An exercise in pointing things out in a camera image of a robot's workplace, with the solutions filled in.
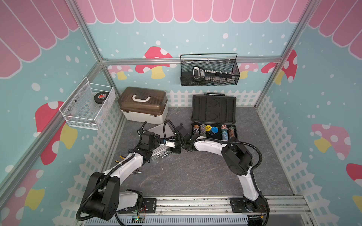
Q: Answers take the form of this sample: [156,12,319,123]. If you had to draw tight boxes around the silver aluminium poker case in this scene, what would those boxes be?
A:
[148,124,174,160]

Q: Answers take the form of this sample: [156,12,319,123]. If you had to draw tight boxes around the black plastic poker case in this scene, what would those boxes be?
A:
[191,93,238,140]

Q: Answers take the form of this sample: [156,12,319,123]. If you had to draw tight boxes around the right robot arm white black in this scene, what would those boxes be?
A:
[163,126,270,214]

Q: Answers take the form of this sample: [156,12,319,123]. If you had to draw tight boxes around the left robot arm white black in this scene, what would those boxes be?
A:
[76,131,160,221]

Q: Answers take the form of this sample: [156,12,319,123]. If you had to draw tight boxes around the socket bit set holder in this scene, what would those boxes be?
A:
[191,66,235,84]

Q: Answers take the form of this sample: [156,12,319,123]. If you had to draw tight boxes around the yellow dealer button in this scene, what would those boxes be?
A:
[205,125,212,132]

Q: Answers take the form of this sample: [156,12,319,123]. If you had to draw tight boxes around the blue dealer button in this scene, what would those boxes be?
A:
[211,127,219,134]

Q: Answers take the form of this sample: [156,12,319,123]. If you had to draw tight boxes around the brown lid storage box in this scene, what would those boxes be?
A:
[118,87,168,125]

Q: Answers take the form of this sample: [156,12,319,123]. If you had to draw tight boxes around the teal chip stack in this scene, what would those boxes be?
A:
[221,125,229,140]

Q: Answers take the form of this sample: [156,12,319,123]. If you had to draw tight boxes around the black red tape roll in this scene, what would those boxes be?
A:
[93,91,109,105]

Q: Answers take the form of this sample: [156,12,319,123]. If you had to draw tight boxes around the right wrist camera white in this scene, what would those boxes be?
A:
[160,138,176,148]

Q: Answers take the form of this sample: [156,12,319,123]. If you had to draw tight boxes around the white wire wall basket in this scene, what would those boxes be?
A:
[59,77,116,131]

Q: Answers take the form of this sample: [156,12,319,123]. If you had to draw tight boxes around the black wire wall basket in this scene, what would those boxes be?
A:
[180,53,240,86]

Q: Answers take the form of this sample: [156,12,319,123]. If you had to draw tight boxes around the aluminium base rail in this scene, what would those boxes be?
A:
[75,195,317,226]

